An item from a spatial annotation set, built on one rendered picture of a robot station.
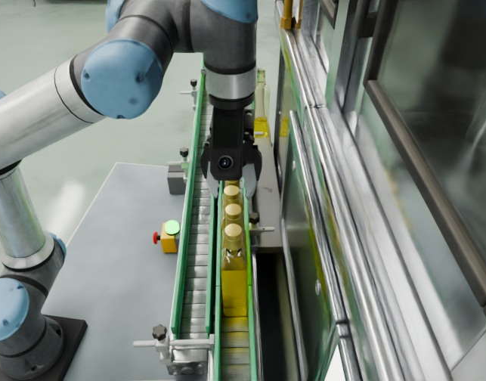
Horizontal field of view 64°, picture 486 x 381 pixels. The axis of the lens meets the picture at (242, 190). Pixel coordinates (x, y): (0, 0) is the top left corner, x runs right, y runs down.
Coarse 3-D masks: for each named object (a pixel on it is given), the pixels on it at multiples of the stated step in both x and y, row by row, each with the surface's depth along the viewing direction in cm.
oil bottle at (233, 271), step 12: (228, 264) 81; (240, 264) 81; (228, 276) 83; (240, 276) 83; (228, 288) 86; (240, 288) 86; (228, 300) 89; (240, 300) 89; (228, 312) 93; (240, 312) 93
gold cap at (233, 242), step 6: (228, 228) 77; (234, 228) 77; (240, 228) 77; (228, 234) 76; (234, 234) 76; (240, 234) 77; (228, 240) 77; (234, 240) 77; (240, 240) 78; (228, 246) 78; (234, 246) 78; (240, 246) 79
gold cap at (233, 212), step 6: (234, 204) 82; (228, 210) 81; (234, 210) 81; (240, 210) 81; (228, 216) 81; (234, 216) 80; (240, 216) 82; (228, 222) 82; (234, 222) 82; (240, 222) 83
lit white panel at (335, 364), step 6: (336, 348) 46; (336, 354) 46; (336, 360) 46; (330, 366) 49; (336, 366) 46; (330, 372) 50; (336, 372) 46; (342, 372) 44; (330, 378) 50; (336, 378) 47; (342, 378) 44
